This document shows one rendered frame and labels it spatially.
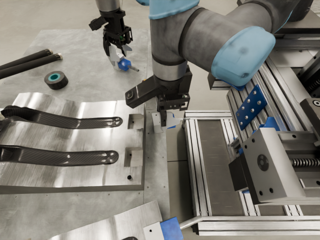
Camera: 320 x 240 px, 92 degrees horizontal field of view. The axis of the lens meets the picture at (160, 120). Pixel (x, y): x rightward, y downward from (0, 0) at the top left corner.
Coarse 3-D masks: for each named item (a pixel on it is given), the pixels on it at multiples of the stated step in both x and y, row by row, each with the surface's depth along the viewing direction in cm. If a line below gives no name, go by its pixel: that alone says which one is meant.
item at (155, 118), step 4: (152, 116) 51; (156, 116) 51; (152, 120) 53; (156, 120) 50; (180, 120) 53; (156, 124) 50; (156, 128) 51; (168, 128) 53; (156, 132) 53; (160, 132) 54
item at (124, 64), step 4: (120, 56) 69; (120, 60) 69; (124, 60) 69; (128, 60) 69; (116, 64) 69; (120, 64) 68; (124, 64) 68; (128, 64) 68; (116, 68) 71; (120, 68) 70; (124, 68) 68; (128, 68) 70; (132, 68) 68; (136, 68) 68
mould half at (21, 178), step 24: (24, 96) 45; (48, 96) 47; (144, 120) 50; (24, 144) 38; (48, 144) 41; (72, 144) 43; (96, 144) 42; (120, 144) 42; (144, 144) 48; (0, 168) 34; (24, 168) 36; (48, 168) 38; (72, 168) 39; (96, 168) 39; (120, 168) 39; (144, 168) 46; (0, 192) 41; (24, 192) 42; (48, 192) 43
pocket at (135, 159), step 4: (128, 148) 42; (132, 148) 42; (136, 148) 43; (140, 148) 42; (128, 152) 44; (132, 152) 44; (136, 152) 44; (140, 152) 42; (128, 156) 43; (132, 156) 43; (136, 156) 43; (140, 156) 42; (124, 160) 40; (128, 160) 42; (132, 160) 42; (136, 160) 42; (140, 160) 41; (124, 164) 40; (128, 164) 42; (132, 164) 42; (136, 164) 42; (140, 164) 41
